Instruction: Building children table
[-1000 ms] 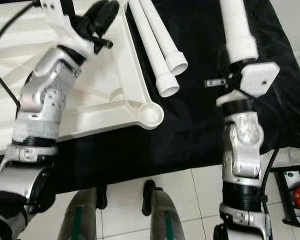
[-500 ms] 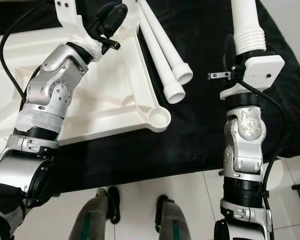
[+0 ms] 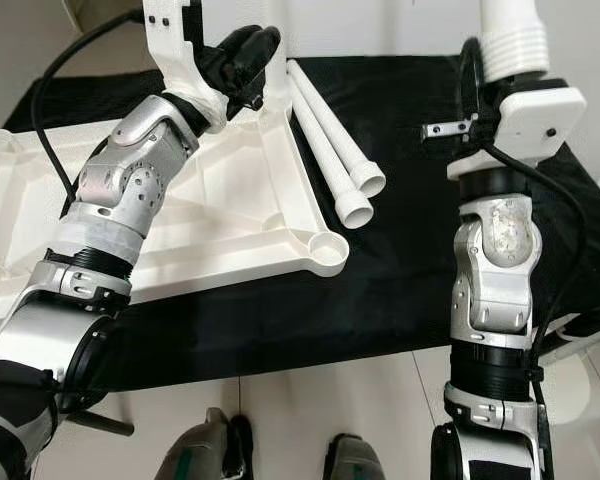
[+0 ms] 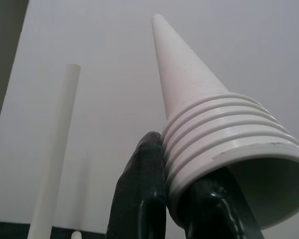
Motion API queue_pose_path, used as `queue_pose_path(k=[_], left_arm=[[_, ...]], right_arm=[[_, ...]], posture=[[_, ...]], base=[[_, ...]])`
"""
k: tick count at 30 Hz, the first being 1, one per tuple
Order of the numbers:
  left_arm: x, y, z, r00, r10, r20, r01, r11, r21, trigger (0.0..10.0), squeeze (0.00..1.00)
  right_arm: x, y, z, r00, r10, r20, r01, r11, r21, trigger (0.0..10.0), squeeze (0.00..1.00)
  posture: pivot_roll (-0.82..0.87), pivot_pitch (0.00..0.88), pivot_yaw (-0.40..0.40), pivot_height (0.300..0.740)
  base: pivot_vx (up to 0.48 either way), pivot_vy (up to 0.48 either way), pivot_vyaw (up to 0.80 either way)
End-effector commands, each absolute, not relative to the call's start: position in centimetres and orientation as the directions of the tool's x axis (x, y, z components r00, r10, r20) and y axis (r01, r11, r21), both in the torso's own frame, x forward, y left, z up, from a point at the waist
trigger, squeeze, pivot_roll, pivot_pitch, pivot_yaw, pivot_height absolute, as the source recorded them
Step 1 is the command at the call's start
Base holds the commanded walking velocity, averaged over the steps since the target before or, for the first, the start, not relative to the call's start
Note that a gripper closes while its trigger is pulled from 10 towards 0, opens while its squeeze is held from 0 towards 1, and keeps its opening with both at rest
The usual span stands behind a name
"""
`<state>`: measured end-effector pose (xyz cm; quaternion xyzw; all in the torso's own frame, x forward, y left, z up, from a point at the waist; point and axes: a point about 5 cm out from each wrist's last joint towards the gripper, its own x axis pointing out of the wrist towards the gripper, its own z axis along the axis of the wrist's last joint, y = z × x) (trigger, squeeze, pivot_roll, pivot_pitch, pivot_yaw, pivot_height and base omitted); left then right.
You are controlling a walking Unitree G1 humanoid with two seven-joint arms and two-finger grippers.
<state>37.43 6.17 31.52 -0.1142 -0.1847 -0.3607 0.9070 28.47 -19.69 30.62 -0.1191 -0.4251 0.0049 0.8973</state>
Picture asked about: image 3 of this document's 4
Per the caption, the black metal worktable leg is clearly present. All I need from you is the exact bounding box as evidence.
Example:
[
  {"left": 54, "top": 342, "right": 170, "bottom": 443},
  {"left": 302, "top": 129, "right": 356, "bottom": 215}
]
[{"left": 55, "top": 405, "right": 136, "bottom": 438}]

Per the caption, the white plastic children table top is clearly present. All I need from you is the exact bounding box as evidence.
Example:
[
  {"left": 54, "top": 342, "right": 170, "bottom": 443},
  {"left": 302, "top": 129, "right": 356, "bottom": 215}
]
[{"left": 0, "top": 85, "right": 351, "bottom": 336}]

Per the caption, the grey robot foot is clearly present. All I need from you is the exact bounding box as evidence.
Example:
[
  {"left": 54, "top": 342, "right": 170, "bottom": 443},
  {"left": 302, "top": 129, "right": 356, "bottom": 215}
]
[
  {"left": 322, "top": 432, "right": 391, "bottom": 480},
  {"left": 152, "top": 405, "right": 251, "bottom": 480}
]

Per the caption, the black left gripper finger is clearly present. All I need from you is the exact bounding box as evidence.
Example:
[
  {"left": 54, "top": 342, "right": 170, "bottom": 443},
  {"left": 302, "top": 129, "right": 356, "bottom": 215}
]
[
  {"left": 216, "top": 25, "right": 263, "bottom": 71},
  {"left": 248, "top": 26, "right": 283, "bottom": 77}
]

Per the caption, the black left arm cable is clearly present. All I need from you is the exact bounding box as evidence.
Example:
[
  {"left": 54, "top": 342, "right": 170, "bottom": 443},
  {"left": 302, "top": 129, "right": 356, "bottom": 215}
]
[{"left": 30, "top": 8, "right": 153, "bottom": 216}]

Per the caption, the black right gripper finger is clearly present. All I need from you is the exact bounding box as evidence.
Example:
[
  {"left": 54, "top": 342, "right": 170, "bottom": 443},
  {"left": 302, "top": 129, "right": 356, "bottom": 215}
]
[{"left": 457, "top": 37, "right": 489, "bottom": 116}]

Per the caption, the white plastic table leg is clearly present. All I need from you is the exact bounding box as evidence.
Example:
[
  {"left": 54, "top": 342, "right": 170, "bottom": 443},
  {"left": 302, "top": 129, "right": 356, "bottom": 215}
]
[
  {"left": 288, "top": 58, "right": 388, "bottom": 199},
  {"left": 480, "top": 0, "right": 551, "bottom": 83},
  {"left": 280, "top": 80, "right": 375, "bottom": 230}
]

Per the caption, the white round fan base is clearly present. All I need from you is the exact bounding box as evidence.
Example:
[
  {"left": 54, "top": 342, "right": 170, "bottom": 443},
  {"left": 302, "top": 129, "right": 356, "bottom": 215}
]
[{"left": 535, "top": 350, "right": 600, "bottom": 441}]

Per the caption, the black tablecloth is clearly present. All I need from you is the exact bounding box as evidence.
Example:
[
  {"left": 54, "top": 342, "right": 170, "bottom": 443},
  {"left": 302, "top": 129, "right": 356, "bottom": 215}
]
[{"left": 0, "top": 55, "right": 600, "bottom": 391}]

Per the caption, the grey left robot foot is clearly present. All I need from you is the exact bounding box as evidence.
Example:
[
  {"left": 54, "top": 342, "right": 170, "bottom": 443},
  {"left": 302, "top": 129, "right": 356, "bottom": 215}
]
[{"left": 152, "top": 405, "right": 251, "bottom": 480}]

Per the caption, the grey right robot foot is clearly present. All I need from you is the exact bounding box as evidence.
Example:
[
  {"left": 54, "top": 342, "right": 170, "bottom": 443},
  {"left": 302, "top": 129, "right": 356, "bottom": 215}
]
[{"left": 322, "top": 432, "right": 391, "bottom": 480}]

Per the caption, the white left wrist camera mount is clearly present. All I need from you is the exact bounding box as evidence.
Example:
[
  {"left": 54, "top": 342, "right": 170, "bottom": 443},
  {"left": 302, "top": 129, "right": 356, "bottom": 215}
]
[{"left": 143, "top": 0, "right": 231, "bottom": 131}]

